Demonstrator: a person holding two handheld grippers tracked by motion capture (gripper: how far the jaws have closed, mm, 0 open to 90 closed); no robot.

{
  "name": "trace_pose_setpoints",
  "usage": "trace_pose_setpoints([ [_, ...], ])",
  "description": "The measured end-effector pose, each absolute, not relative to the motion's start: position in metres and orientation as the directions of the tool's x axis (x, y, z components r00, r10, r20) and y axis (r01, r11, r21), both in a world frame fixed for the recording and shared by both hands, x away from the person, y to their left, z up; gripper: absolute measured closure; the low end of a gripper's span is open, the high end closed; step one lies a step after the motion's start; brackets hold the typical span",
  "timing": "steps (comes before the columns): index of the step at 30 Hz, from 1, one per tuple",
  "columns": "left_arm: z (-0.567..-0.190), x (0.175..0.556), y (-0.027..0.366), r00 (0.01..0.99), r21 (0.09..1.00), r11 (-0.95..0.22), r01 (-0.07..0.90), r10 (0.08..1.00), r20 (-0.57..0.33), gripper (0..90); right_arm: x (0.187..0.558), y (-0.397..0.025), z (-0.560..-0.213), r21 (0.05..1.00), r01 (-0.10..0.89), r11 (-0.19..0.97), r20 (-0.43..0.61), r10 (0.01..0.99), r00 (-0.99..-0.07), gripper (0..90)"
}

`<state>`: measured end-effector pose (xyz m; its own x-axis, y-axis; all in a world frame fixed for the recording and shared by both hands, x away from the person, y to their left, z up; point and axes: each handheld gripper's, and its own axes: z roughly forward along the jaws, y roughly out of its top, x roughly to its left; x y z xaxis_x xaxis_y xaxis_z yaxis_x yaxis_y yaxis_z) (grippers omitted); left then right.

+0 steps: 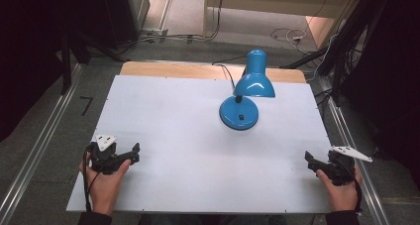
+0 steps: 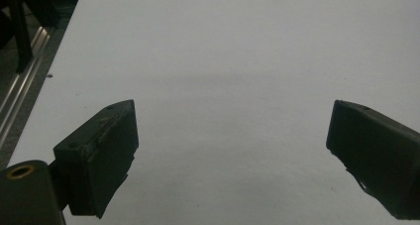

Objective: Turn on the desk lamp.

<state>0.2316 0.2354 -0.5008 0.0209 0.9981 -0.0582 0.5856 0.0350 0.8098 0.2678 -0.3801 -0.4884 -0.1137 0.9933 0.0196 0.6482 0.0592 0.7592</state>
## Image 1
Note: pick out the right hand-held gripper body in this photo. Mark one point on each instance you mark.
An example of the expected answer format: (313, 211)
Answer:
(340, 167)

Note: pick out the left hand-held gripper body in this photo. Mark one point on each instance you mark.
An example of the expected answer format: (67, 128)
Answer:
(103, 154)

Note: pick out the person's right hand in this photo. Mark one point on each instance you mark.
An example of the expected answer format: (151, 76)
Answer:
(341, 193)

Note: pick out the person's left hand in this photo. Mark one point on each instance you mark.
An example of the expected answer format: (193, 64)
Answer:
(105, 188)

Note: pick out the blue desk lamp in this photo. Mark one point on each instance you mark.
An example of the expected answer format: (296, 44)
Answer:
(247, 96)

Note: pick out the black metal stand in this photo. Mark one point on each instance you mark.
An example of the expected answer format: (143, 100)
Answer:
(66, 63)
(343, 46)

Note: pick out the grey power strip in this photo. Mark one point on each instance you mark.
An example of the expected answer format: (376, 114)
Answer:
(154, 31)

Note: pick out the dark cabinet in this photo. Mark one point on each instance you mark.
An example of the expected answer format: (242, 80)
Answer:
(122, 13)

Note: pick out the light wooden cabinet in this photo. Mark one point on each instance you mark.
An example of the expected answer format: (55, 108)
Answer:
(280, 3)

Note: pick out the aluminium floor rail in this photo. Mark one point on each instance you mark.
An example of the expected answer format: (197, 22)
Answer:
(355, 152)
(36, 152)

